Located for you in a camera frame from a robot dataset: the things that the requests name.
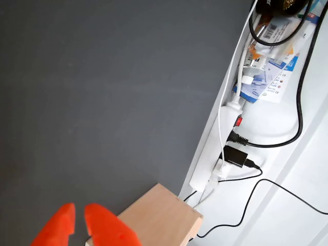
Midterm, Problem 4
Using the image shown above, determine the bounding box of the wooden box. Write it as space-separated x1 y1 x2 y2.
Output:
86 182 204 246

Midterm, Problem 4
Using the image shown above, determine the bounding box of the black round device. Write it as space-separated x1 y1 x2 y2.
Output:
256 0 311 16

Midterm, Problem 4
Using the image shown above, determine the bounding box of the black looped cable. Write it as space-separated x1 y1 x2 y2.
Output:
249 0 315 47

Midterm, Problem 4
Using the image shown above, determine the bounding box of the white power strip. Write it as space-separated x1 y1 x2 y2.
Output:
189 101 244 192

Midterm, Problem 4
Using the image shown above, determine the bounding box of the thin white cable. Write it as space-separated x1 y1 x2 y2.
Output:
217 0 259 170

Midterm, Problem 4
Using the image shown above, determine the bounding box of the white USB plug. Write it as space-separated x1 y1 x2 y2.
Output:
210 163 233 180

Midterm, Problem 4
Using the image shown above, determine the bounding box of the thin black charger cable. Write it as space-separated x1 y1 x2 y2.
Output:
183 158 264 203

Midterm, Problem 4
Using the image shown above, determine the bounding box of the white package with barcode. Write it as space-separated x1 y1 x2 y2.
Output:
256 14 308 53

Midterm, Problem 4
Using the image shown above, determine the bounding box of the black USB charger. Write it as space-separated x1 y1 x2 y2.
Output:
223 145 250 170

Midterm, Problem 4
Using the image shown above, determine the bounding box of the thick black power cable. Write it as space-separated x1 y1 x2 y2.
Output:
227 0 328 149

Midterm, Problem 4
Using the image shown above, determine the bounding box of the blue and white leaflet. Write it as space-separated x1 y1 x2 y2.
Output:
232 51 301 105

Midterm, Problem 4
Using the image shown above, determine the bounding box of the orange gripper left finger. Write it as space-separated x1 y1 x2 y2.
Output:
30 202 76 246

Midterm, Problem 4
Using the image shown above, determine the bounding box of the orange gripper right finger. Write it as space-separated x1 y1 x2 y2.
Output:
84 203 142 246

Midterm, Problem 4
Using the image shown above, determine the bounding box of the thick white power cord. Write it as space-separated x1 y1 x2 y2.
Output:
225 38 253 110

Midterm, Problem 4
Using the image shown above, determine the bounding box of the dark grey mat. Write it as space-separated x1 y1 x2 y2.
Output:
0 0 255 246

